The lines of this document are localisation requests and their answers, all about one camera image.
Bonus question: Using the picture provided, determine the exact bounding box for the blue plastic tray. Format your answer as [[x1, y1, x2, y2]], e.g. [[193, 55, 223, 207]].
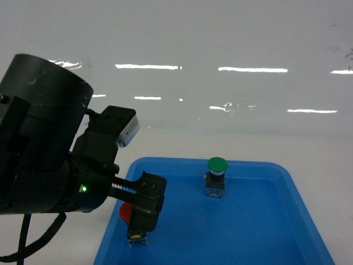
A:
[[94, 157, 334, 264]]

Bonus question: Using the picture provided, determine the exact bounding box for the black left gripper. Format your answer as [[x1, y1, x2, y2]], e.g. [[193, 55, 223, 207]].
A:
[[68, 128, 167, 232]]

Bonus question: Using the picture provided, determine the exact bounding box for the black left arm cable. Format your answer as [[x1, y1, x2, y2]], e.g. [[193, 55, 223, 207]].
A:
[[0, 212, 67, 265]]

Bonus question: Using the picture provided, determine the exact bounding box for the red mushroom push button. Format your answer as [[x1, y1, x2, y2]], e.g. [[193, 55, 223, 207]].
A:
[[119, 202, 148, 247]]

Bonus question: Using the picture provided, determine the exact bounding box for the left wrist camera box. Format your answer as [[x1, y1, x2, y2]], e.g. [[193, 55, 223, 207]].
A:
[[88, 105, 140, 147]]

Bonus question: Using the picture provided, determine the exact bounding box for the green mushroom push button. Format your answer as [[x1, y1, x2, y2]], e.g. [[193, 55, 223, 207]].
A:
[[204, 157, 229, 198]]

